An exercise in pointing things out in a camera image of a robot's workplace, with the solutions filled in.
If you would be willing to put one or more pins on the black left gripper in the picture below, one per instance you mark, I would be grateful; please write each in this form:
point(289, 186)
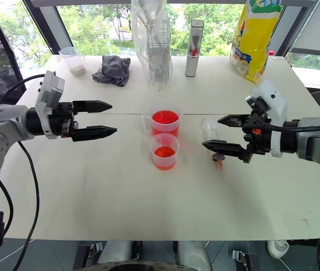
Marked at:
point(64, 118)

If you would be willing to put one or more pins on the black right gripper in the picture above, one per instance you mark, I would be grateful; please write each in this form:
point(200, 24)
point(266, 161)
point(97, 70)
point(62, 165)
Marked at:
point(259, 141)

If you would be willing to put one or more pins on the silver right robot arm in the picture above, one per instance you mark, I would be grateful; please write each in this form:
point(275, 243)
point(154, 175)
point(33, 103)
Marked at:
point(318, 141)

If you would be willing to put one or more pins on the clear plastic syringe orange tip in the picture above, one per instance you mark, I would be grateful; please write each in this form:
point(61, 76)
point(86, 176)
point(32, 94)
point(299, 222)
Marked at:
point(210, 130)

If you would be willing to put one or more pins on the measuring cup with white powder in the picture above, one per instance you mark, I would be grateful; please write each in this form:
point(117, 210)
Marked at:
point(76, 63)

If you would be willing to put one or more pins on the cup with red liquid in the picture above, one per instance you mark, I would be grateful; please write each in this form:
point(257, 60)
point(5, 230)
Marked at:
point(164, 158)
point(165, 120)

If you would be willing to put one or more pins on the crumpled grey cloth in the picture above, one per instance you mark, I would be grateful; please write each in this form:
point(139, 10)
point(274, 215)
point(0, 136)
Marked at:
point(112, 70)

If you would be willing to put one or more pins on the silver cylindrical canister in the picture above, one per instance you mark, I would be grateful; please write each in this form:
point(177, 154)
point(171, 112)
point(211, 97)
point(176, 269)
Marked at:
point(194, 50)

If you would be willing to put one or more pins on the small red cap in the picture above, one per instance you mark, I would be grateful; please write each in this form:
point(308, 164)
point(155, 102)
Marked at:
point(271, 52)

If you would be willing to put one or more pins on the tall clear plastic bag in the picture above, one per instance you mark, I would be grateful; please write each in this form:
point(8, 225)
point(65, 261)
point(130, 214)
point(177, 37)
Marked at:
point(155, 50)

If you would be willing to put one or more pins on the yellow printed bag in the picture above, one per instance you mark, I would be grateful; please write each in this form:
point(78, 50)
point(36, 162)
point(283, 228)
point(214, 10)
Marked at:
point(253, 42)

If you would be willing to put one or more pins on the white rounded device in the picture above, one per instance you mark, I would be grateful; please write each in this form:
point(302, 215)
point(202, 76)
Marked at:
point(277, 248)

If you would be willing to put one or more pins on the silver right robot leg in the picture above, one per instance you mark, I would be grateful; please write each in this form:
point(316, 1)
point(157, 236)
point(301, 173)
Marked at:
point(192, 254)

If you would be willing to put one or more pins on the silver robot leg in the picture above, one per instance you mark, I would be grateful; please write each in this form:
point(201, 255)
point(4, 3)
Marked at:
point(192, 254)
point(116, 251)

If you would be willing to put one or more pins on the silver left robot leg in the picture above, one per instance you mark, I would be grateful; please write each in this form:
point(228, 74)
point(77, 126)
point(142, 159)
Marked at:
point(116, 251)

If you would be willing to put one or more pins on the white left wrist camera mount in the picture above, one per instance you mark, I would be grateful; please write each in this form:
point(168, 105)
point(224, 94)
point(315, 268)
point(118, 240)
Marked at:
point(48, 90)

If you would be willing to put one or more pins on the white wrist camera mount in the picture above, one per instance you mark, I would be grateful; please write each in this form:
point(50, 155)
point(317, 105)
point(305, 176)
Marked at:
point(48, 90)
point(273, 98)

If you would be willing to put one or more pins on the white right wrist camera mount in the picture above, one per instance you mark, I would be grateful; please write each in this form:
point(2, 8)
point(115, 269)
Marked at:
point(273, 98)

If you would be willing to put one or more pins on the dark window frame pillar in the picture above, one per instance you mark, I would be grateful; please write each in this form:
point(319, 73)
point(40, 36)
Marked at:
point(293, 25)
point(47, 25)

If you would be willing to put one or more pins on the black metal frame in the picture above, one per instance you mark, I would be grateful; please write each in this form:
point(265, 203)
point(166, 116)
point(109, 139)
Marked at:
point(7, 53)

